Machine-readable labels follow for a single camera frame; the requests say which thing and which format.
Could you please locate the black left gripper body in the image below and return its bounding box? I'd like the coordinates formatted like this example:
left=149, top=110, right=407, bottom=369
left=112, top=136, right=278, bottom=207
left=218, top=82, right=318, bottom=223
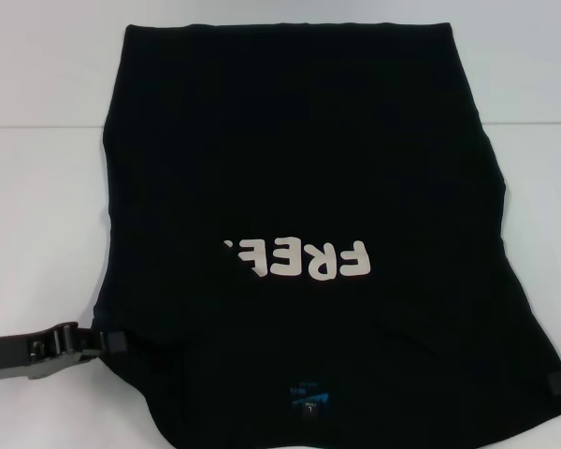
left=0, top=321, right=94, bottom=383

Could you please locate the black t-shirt with FREE print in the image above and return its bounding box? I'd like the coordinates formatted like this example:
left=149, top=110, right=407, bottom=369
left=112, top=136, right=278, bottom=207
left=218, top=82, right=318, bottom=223
left=91, top=21, right=561, bottom=448

